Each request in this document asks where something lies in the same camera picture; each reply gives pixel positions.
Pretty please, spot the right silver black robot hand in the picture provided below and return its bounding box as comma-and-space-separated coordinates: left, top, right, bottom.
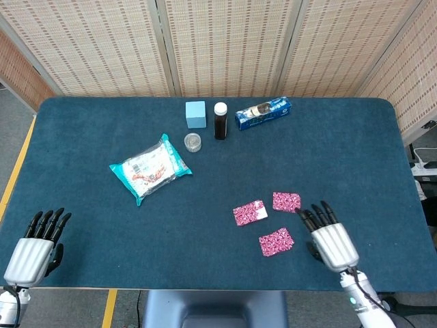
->
297, 200, 361, 273

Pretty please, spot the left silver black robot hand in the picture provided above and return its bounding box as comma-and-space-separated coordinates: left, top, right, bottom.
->
3, 207, 73, 288

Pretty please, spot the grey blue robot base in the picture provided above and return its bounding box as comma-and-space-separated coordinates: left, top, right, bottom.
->
141, 290, 290, 328

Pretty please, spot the teal white snack package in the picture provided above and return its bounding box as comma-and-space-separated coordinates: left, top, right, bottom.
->
109, 133, 193, 207

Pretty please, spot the long blue cardboard box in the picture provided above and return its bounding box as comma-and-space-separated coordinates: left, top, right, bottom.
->
234, 96, 294, 132

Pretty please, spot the dark bottle white cap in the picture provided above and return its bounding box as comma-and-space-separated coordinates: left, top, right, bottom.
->
213, 102, 228, 141

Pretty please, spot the small clear round jar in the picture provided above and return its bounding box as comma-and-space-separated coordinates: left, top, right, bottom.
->
183, 133, 202, 153

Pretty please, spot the orange woven screen panel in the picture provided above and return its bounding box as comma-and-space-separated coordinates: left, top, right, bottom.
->
0, 27, 56, 113

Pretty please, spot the beige woven screen panel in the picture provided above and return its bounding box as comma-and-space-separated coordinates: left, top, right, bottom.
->
276, 0, 428, 98
354, 0, 437, 146
0, 0, 175, 98
155, 0, 303, 98

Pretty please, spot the light blue cube box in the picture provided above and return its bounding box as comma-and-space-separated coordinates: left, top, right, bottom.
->
185, 100, 208, 129

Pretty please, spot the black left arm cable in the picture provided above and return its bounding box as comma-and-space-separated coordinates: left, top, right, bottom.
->
1, 285, 22, 327

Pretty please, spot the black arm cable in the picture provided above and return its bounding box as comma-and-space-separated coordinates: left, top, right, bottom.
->
347, 267, 416, 328
1, 285, 22, 327

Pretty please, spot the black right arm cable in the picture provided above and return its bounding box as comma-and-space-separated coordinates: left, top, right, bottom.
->
347, 267, 416, 328

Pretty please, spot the white power cable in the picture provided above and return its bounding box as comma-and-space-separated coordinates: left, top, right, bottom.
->
412, 146, 437, 164

